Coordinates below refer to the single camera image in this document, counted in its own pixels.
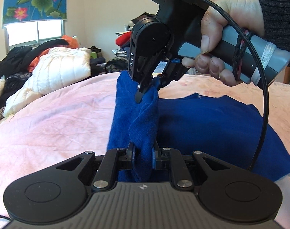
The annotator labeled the blue knit sweater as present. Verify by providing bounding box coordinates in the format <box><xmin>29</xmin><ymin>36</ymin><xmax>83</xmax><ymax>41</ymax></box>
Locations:
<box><xmin>107</xmin><ymin>70</ymin><xmax>290</xmax><ymax>182</ymax></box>

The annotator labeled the dark knit sleeve forearm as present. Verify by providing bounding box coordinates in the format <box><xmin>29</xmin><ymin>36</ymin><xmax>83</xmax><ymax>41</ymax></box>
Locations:
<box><xmin>259</xmin><ymin>0</ymin><xmax>290</xmax><ymax>67</ymax></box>

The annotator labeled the black clothes pile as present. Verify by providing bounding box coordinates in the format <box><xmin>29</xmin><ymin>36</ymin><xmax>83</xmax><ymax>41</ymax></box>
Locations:
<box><xmin>0</xmin><ymin>39</ymin><xmax>69</xmax><ymax>78</ymax></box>

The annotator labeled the person's right hand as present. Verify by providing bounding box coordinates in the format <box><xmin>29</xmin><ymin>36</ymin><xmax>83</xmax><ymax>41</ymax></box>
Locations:
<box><xmin>182</xmin><ymin>0</ymin><xmax>265</xmax><ymax>86</ymax></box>

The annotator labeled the leopard print garment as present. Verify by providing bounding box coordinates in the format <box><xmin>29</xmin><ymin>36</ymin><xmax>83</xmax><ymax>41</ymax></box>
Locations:
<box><xmin>104</xmin><ymin>57</ymin><xmax>128</xmax><ymax>73</ymax></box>

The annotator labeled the red garment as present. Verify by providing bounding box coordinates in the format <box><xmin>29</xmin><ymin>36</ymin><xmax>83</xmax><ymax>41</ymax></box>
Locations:
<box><xmin>115</xmin><ymin>31</ymin><xmax>132</xmax><ymax>47</ymax></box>

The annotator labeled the orange garment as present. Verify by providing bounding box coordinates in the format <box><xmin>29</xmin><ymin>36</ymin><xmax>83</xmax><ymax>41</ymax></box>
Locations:
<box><xmin>23</xmin><ymin>35</ymin><xmax>79</xmax><ymax>72</ymax></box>

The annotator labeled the pink floral bedspread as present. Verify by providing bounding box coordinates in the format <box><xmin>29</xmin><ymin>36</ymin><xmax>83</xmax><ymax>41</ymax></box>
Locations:
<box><xmin>0</xmin><ymin>73</ymin><xmax>290</xmax><ymax>216</ymax></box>

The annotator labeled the white quilted pillow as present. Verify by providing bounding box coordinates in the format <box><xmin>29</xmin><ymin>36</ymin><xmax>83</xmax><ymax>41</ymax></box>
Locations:
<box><xmin>3</xmin><ymin>48</ymin><xmax>91</xmax><ymax>117</ymax></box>

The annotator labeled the bright window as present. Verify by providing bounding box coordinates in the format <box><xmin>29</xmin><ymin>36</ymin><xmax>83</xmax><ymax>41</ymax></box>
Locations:
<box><xmin>5</xmin><ymin>20</ymin><xmax>64</xmax><ymax>47</ymax></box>

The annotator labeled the lotus flower window blind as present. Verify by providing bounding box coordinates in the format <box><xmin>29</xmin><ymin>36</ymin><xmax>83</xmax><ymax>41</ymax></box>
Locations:
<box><xmin>2</xmin><ymin>0</ymin><xmax>67</xmax><ymax>27</ymax></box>

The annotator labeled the black braided cable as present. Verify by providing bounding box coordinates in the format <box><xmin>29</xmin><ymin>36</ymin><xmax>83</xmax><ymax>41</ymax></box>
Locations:
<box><xmin>175</xmin><ymin>0</ymin><xmax>270</xmax><ymax>172</ymax></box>

